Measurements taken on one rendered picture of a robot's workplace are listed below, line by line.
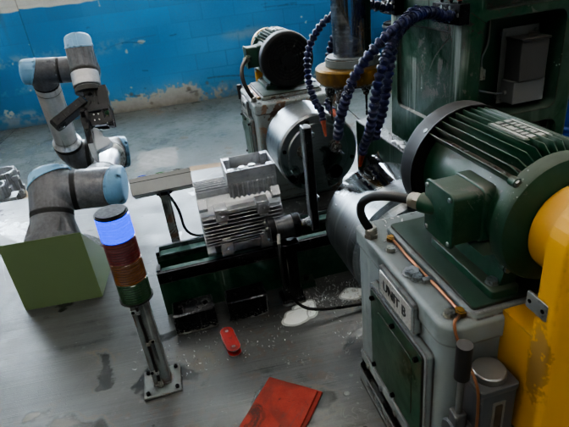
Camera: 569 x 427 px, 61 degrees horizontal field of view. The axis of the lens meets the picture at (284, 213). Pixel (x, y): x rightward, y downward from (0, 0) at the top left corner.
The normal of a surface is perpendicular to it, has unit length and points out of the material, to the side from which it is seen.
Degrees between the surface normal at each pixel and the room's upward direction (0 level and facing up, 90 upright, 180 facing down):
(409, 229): 0
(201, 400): 0
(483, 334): 90
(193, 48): 90
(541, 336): 90
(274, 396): 1
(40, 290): 90
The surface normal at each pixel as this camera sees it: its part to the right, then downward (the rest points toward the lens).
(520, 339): -0.96, 0.21
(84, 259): 0.16, 0.44
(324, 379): -0.11, -0.88
